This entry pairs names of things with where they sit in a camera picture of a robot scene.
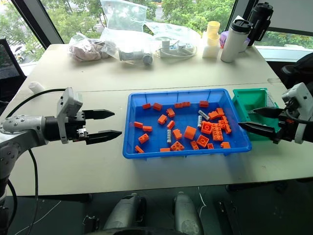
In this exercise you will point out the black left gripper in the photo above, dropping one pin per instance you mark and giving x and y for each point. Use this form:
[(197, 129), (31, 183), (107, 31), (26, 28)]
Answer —
[(75, 122)]

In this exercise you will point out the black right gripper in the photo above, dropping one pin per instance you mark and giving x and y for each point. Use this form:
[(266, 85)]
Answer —
[(287, 129)]

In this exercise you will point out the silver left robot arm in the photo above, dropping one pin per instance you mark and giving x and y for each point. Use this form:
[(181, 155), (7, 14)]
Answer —
[(23, 127)]

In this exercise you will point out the green plastic bin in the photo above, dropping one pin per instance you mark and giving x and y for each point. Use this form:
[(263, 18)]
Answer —
[(247, 100)]

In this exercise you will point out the small orange building block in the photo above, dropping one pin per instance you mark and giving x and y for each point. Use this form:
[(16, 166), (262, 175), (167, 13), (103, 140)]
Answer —
[(146, 106), (171, 124), (227, 128), (139, 149), (177, 134), (157, 106), (147, 128), (213, 115), (225, 145), (203, 103), (220, 111), (178, 105), (194, 145), (210, 146), (170, 112), (143, 138), (162, 119), (225, 119), (186, 104), (138, 124)]

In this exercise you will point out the clear plastic strip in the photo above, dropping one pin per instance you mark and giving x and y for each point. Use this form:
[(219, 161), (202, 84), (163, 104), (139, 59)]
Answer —
[(274, 80)]

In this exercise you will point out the long orange studded plate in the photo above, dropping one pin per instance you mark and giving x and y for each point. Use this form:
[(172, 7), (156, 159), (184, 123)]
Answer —
[(216, 132)]

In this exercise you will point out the blue plastic tray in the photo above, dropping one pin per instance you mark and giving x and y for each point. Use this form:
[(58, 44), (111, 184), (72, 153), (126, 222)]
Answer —
[(151, 149)]

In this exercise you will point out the white tape roll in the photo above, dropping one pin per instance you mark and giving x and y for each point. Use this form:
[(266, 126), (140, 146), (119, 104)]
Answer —
[(36, 86)]

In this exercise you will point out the plastic bag with pink cloth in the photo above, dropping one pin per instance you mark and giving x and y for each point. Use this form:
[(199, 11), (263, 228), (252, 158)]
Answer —
[(84, 50)]

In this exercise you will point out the plastic bag with grey parts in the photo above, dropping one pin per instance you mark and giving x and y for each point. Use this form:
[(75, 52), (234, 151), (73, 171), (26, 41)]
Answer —
[(132, 52)]

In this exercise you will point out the white tumbler with black lid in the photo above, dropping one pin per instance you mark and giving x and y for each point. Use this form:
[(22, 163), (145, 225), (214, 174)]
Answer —
[(232, 44)]

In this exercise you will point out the grey rounded robot leg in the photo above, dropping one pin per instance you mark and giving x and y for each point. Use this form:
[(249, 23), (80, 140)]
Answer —
[(124, 213), (187, 215)]

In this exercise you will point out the purple plastic item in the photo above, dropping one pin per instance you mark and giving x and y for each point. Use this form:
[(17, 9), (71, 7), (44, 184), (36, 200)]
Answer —
[(223, 39)]

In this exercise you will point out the black drinking bottle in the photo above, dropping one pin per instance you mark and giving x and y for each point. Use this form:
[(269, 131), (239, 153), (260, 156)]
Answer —
[(260, 22)]

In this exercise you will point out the stacked yellow plastic cups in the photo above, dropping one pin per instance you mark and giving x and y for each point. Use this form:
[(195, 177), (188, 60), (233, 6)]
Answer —
[(213, 31)]

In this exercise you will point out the plastic bag with power strip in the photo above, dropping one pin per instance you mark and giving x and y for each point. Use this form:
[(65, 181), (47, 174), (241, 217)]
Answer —
[(173, 42)]

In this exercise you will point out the black mesh chair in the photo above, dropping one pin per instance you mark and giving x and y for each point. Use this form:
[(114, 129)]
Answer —
[(9, 63)]

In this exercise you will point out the empty clear plastic bag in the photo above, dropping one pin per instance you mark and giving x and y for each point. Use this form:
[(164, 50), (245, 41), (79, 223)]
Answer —
[(122, 14)]

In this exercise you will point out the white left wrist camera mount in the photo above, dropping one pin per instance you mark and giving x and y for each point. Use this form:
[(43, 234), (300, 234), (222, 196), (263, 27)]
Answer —
[(69, 99)]

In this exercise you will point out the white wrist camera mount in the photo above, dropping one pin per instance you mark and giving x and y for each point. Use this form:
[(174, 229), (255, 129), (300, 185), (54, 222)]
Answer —
[(69, 99), (299, 94)]

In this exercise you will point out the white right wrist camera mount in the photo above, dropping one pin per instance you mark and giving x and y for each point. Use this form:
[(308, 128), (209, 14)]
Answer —
[(299, 94)]

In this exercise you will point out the black metal bracket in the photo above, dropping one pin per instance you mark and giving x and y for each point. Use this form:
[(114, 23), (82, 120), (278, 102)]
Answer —
[(228, 215)]

